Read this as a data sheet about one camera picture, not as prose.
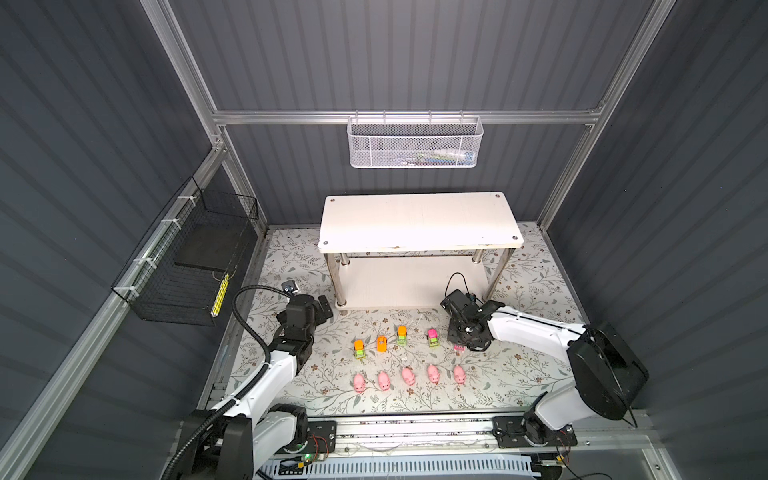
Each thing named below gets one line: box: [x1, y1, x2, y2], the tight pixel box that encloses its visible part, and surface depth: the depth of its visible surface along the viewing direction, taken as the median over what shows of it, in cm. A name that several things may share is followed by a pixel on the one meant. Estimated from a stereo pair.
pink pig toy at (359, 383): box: [354, 373, 366, 393], surface depth 82 cm
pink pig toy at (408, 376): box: [401, 367, 417, 386], surface depth 84 cm
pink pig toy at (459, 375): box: [453, 365, 466, 385], surface depth 84 cm
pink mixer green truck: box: [426, 328, 440, 348], surface depth 91 cm
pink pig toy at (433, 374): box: [427, 364, 441, 385], surface depth 84 cm
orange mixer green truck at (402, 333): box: [396, 325, 408, 346], surface depth 91 cm
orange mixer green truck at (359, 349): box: [353, 339, 366, 360], surface depth 88 cm
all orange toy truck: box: [375, 335, 388, 353], surface depth 90 cm
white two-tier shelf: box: [317, 192, 525, 309], surface depth 79 cm
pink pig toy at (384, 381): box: [378, 371, 391, 392], surface depth 83 cm
